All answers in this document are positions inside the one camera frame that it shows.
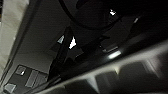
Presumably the stainless steel dishwasher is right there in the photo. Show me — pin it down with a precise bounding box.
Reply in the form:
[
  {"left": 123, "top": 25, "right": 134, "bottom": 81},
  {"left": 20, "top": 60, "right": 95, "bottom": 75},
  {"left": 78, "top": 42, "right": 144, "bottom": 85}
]
[{"left": 0, "top": 0, "right": 168, "bottom": 94}]

